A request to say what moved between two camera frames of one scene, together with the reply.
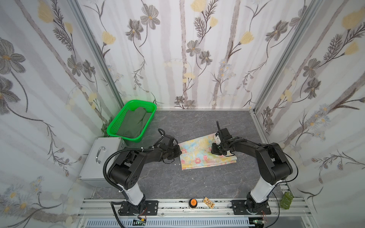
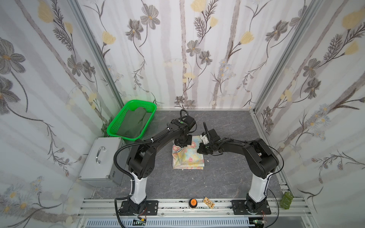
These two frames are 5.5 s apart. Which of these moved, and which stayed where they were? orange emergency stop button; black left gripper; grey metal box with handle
Moved: black left gripper
Stayed: orange emergency stop button; grey metal box with handle
